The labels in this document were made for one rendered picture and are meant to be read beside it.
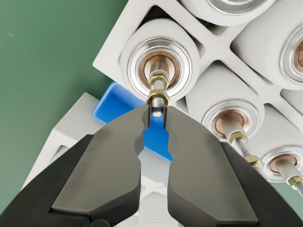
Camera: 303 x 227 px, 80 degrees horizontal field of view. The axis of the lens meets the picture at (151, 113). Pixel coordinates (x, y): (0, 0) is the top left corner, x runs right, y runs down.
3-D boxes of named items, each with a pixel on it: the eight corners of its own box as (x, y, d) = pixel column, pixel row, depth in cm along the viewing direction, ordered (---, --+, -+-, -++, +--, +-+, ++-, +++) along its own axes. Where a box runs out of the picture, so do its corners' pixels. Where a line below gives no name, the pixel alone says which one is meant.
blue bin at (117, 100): (104, 93, 51) (89, 115, 41) (125, 61, 46) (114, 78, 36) (185, 145, 59) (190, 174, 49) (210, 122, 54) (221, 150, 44)
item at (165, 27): (130, 25, 35) (104, 41, 20) (179, 8, 33) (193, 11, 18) (145, 71, 40) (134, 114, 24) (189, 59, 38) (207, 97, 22)
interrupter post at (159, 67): (146, 63, 21) (144, 72, 18) (167, 57, 21) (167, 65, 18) (152, 82, 22) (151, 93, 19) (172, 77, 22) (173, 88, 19)
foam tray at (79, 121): (42, 168, 68) (6, 215, 53) (85, 91, 51) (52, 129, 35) (130, 207, 78) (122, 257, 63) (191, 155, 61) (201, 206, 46)
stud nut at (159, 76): (171, 84, 18) (172, 87, 18) (158, 93, 19) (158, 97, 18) (159, 69, 18) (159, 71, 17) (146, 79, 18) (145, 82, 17)
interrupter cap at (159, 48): (117, 47, 20) (116, 48, 20) (184, 25, 19) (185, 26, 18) (139, 105, 24) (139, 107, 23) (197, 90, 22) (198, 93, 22)
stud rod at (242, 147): (230, 126, 23) (256, 174, 16) (238, 127, 23) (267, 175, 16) (227, 132, 23) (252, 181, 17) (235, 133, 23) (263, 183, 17)
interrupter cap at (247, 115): (208, 93, 23) (210, 95, 22) (268, 101, 23) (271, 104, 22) (194, 140, 26) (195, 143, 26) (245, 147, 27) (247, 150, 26)
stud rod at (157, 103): (165, 77, 20) (167, 112, 13) (158, 82, 20) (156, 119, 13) (160, 70, 19) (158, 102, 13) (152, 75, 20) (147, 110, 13)
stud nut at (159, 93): (173, 101, 15) (174, 106, 14) (157, 111, 16) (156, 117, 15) (158, 83, 14) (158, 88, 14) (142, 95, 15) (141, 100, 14)
